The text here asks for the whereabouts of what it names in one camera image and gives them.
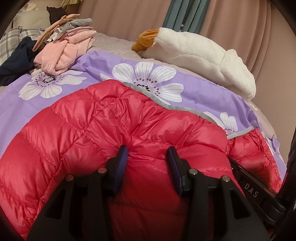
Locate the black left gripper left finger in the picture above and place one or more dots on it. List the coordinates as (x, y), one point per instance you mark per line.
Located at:
(115, 170)

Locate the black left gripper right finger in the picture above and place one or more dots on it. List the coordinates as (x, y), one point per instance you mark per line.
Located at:
(179, 169)

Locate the red puffer down jacket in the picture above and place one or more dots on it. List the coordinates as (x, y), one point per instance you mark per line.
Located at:
(77, 135)

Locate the tan wooden clothes hanger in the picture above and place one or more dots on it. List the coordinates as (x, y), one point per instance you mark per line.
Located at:
(52, 27)

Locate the purple floral bed quilt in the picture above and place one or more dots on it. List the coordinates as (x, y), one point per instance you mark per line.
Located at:
(166, 86)

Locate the pink folded garment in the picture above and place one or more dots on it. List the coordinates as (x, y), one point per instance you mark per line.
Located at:
(58, 56)

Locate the dark navy garment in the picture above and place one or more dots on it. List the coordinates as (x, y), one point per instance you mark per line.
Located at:
(19, 63)

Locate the grey folded garment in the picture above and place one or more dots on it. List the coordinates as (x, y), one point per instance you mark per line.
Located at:
(68, 27)

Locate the grey teal curtain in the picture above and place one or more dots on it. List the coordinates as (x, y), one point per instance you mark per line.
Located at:
(186, 15)

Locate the plaid grey pillow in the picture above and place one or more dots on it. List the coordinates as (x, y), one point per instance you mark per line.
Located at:
(12, 39)

